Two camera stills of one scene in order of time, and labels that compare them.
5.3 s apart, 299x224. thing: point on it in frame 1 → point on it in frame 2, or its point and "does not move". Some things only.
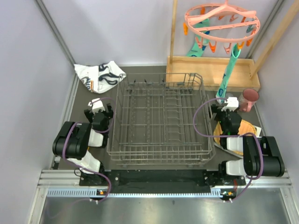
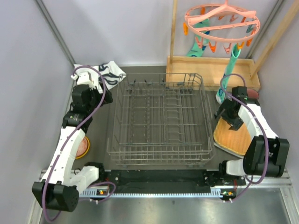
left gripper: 110,114 → 96,92
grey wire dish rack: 161,119 does not move
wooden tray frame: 213,70 does not move
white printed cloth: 101,78 does not move
